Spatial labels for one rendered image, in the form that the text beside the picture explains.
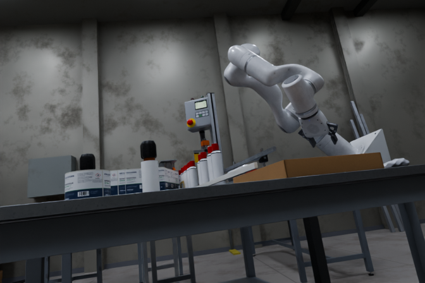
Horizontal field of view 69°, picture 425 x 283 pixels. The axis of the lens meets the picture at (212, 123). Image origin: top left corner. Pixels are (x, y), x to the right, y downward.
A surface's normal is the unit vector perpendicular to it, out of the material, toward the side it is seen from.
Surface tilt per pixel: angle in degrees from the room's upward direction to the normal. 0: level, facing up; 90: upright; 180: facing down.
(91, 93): 90
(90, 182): 90
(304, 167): 90
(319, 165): 90
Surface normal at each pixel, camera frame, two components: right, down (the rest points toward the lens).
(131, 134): 0.10, -0.28
